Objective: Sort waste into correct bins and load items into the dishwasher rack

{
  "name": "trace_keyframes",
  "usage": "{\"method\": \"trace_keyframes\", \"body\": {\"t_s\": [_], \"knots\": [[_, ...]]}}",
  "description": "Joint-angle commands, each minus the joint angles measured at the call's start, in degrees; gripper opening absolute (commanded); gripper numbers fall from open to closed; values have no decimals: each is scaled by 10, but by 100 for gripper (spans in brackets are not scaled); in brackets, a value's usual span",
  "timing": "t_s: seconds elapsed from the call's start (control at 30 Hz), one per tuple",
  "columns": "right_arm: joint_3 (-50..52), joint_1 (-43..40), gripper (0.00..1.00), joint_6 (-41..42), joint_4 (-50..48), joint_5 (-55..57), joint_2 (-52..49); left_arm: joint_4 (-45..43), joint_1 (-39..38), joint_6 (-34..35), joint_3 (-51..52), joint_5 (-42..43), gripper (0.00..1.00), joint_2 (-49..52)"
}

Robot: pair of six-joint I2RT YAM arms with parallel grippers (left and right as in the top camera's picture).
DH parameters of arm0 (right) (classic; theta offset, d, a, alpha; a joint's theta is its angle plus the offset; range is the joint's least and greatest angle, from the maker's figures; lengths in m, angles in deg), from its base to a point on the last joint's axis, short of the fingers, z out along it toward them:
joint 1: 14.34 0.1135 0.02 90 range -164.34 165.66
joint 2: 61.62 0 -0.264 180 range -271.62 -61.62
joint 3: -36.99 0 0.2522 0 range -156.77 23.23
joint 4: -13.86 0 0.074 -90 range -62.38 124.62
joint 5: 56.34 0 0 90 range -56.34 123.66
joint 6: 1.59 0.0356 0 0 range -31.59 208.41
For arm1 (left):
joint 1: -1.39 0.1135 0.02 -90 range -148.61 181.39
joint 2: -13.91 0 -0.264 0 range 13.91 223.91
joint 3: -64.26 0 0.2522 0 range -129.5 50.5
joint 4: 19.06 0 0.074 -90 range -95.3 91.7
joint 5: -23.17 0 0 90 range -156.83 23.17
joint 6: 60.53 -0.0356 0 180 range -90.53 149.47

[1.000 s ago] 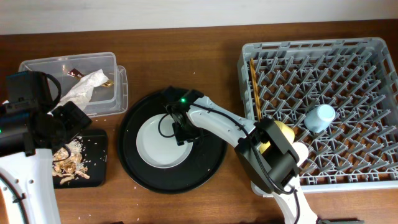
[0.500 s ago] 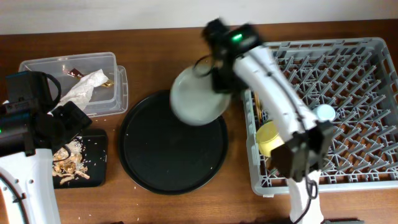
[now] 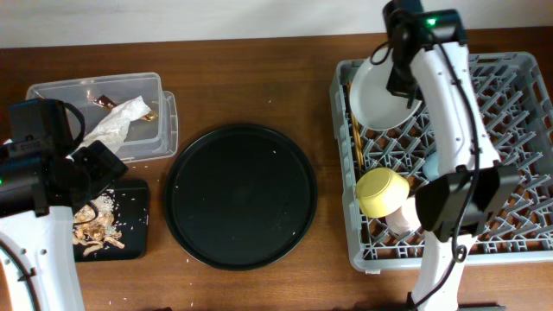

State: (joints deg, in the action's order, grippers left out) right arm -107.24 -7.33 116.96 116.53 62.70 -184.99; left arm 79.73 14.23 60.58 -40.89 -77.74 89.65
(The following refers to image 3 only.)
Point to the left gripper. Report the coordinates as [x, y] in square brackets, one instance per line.
[104, 163]

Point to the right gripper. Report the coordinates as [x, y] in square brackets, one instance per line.
[395, 85]

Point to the white napkin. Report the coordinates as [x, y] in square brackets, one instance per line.
[113, 129]

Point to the gold snack wrapper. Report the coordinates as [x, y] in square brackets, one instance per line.
[106, 103]

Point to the peanut shells and rice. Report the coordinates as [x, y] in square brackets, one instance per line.
[95, 227]

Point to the grey plate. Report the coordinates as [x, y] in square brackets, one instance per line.
[372, 105]

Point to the wooden chopstick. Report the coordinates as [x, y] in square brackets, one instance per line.
[358, 144]
[349, 85]

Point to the blue plastic cup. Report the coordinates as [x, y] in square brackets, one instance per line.
[430, 167]

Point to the yellow plastic bowl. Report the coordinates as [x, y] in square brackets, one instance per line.
[380, 192]

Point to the pink plastic cup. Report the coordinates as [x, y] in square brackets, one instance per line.
[405, 218]

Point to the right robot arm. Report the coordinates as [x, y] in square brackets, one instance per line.
[430, 62]

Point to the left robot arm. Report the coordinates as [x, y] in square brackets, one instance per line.
[38, 259]

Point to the clear plastic waste bin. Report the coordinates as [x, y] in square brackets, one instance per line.
[146, 140]

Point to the grey dishwasher rack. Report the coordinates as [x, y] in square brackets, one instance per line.
[517, 114]

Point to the black rectangular tray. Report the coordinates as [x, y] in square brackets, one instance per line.
[132, 197]

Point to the round black serving tray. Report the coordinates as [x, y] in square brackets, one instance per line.
[240, 197]

